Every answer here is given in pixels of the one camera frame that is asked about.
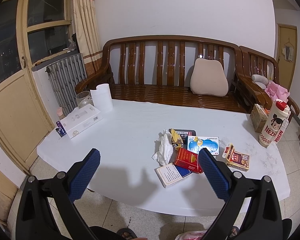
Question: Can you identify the gold red poker card box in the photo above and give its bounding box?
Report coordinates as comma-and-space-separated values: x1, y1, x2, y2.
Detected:
222, 143, 250, 171

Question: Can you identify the red cigarette pack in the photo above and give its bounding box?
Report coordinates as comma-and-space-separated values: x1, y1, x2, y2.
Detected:
174, 148, 203, 174

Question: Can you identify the blue cartoon medicine box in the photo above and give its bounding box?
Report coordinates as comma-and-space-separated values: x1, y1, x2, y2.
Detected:
187, 135, 219, 155

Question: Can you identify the white and blue medicine box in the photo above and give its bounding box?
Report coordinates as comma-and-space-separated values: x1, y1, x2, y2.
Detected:
155, 163, 192, 188

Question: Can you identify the yellow snack wrapper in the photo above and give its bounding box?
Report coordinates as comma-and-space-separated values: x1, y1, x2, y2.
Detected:
169, 129, 184, 151

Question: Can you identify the dark grey crystal-bullet box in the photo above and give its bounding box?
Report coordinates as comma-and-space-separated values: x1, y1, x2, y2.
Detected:
175, 129, 196, 143

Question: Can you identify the white tissue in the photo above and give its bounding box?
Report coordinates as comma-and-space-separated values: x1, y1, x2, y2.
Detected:
152, 129, 174, 166

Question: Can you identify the white red plastic trash bag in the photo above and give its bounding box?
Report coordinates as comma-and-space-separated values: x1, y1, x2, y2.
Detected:
175, 230, 206, 240

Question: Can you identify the yellow room door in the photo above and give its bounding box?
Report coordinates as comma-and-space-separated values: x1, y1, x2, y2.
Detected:
277, 24, 298, 90

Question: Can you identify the long white product box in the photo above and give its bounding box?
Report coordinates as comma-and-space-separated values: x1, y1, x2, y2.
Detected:
56, 104, 103, 139

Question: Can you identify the small brown carton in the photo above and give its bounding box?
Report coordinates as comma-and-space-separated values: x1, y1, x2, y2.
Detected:
250, 104, 268, 133

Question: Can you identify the Nezha popcorn bucket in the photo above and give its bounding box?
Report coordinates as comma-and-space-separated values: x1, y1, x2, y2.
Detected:
258, 99, 290, 147

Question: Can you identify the glass jar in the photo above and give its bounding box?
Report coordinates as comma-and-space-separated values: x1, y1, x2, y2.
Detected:
76, 91, 94, 108

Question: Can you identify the white paper roll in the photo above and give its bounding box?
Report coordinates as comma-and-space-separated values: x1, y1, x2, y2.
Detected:
90, 83, 113, 113

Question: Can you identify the beige back cushion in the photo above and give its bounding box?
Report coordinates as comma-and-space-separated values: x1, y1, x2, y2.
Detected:
190, 58, 229, 97

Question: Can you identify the pink plastic bag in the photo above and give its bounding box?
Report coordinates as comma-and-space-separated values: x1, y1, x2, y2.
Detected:
264, 81, 290, 103

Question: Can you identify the grey cast iron radiator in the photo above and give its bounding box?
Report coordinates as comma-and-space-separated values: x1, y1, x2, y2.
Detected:
46, 53, 87, 115

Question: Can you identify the grey neck pillow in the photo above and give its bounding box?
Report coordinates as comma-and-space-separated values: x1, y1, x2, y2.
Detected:
251, 74, 269, 90

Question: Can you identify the long wooden bench sofa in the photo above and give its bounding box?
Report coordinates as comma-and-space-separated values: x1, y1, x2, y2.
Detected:
75, 35, 247, 113

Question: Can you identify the wooden armchair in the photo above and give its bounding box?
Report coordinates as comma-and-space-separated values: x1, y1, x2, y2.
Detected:
235, 45, 300, 128

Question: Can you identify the beige curtain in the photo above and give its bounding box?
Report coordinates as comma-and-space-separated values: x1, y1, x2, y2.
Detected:
72, 0, 102, 76

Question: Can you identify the cream balcony door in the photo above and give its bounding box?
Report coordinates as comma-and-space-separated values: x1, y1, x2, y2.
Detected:
0, 0, 72, 172

